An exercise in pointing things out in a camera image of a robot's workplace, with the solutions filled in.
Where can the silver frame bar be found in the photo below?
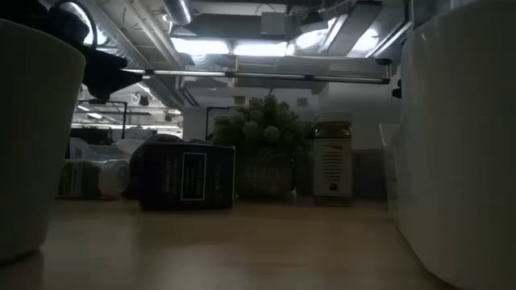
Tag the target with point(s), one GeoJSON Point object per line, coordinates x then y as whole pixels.
{"type": "Point", "coordinates": [262, 75]}

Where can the silver spiral ventilation duct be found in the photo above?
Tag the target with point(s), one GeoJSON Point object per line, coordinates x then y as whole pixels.
{"type": "Point", "coordinates": [178, 10]}

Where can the black metal rack frame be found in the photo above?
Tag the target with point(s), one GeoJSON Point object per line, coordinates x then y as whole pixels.
{"type": "Point", "coordinates": [124, 121]}

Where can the green artificial plant in pot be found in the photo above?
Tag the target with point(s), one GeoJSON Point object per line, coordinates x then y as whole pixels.
{"type": "Point", "coordinates": [264, 133]}

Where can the white plastic bin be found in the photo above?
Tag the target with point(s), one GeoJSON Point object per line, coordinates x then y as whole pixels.
{"type": "Point", "coordinates": [463, 161]}

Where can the glass herb jar white lid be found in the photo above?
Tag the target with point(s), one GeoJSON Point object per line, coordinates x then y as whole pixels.
{"type": "Point", "coordinates": [332, 169]}

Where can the white cup at left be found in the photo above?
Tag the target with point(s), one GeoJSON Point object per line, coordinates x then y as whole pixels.
{"type": "Point", "coordinates": [36, 141]}

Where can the ceiling light panel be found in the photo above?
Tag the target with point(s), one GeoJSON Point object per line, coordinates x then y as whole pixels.
{"type": "Point", "coordinates": [199, 46]}
{"type": "Point", "coordinates": [260, 49]}

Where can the black pepper spice tin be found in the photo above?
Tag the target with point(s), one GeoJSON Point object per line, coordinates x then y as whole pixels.
{"type": "Point", "coordinates": [185, 177]}

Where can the purple cloth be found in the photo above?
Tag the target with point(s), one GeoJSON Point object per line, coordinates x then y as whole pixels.
{"type": "Point", "coordinates": [165, 139]}

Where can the black rectangular frame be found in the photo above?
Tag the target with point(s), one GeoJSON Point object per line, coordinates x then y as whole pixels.
{"type": "Point", "coordinates": [207, 121]}

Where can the grey ceiling junction box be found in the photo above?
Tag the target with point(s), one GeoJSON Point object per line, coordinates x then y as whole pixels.
{"type": "Point", "coordinates": [273, 23]}

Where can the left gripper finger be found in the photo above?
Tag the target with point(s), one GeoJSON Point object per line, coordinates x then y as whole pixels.
{"type": "Point", "coordinates": [131, 74]}

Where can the everything seasoning jar white cap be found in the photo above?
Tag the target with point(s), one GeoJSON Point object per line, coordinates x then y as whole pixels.
{"type": "Point", "coordinates": [113, 177]}

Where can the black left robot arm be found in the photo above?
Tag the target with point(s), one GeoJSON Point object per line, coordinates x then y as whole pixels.
{"type": "Point", "coordinates": [24, 10]}

